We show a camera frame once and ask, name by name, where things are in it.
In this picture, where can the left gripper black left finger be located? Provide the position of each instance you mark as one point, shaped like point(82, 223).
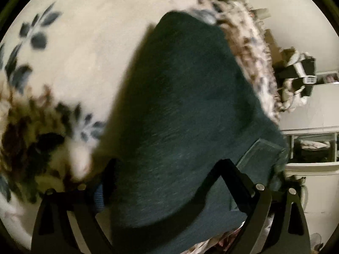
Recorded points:
point(53, 231)

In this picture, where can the dark denim pants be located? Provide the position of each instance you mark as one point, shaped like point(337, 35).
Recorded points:
point(185, 105)

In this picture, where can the white shelf unit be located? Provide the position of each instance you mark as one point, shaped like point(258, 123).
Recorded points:
point(312, 133)

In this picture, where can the floral fleece blanket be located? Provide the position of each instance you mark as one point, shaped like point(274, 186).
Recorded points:
point(64, 64)

